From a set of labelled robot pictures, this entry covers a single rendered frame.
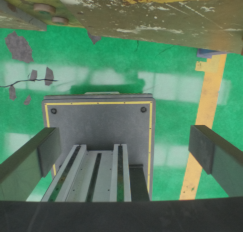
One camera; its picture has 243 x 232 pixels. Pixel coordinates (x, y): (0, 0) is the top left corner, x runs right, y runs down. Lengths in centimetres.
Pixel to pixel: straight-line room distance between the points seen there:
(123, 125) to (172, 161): 71
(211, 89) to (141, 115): 69
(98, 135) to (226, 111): 107
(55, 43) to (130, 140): 89
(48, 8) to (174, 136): 130
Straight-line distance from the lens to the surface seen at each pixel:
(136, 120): 108
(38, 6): 50
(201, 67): 148
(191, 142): 17
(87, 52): 137
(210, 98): 154
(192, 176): 178
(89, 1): 34
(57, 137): 16
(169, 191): 181
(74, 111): 109
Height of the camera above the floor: 134
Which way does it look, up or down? 76 degrees down
